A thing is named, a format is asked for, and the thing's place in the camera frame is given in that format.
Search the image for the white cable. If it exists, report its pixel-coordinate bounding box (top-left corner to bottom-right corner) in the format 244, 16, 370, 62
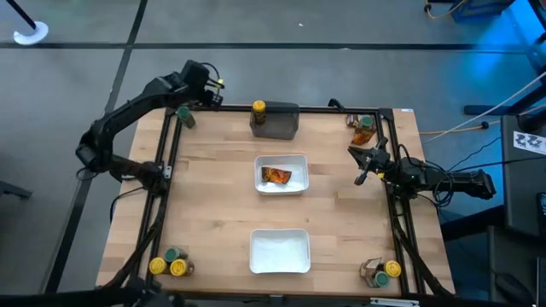
424, 71, 546, 145

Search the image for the black floor beam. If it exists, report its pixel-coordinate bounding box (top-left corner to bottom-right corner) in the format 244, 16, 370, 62
463, 83, 546, 117

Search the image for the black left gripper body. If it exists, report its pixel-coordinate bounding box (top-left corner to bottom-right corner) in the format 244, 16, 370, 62
200, 90, 224, 108

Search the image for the black crossbar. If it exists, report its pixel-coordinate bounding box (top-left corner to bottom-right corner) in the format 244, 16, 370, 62
0, 288, 546, 307

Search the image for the white plastic bin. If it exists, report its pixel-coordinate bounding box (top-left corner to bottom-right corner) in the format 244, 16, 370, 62
248, 228, 312, 275
253, 153, 311, 196

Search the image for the blue box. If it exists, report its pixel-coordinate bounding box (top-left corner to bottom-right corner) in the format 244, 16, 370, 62
450, 0, 517, 23

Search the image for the dark grey furniture foot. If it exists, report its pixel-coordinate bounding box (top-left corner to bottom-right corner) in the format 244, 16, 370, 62
0, 181, 33, 200

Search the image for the silver metal bracket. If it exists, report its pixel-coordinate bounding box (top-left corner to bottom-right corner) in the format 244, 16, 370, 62
369, 297, 421, 307

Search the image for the green lid spice jar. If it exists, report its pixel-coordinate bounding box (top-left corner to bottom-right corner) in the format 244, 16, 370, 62
164, 246, 189, 264
357, 114, 377, 133
176, 105, 197, 130
372, 270, 391, 289

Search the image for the black aluminium table frame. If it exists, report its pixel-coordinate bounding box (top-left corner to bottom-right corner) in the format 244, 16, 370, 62
100, 101, 456, 299

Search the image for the yellow lid spice jar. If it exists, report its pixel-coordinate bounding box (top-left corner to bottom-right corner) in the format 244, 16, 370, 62
148, 256, 169, 275
382, 259, 403, 279
169, 258, 196, 277
250, 100, 268, 127

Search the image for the dark grey plastic bin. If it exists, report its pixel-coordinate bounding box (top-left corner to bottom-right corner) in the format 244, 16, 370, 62
249, 101, 300, 141

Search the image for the tan cable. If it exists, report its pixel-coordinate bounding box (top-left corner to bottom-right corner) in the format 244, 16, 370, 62
420, 120, 502, 136

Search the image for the white round stand base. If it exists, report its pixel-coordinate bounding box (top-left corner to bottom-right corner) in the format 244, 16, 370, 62
12, 20, 49, 46

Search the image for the black stand pole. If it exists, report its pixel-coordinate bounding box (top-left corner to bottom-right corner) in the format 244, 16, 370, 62
6, 0, 38, 31

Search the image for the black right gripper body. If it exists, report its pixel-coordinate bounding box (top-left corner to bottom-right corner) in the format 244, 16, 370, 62
354, 136, 396, 185

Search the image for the white printed sticker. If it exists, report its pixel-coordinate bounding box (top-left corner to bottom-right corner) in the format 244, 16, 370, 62
514, 130, 546, 155

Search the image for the black cabinet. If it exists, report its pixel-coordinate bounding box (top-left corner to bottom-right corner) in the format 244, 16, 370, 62
501, 113, 546, 239

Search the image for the black computer mouse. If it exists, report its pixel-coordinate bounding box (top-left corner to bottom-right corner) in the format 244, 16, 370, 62
495, 272, 534, 304

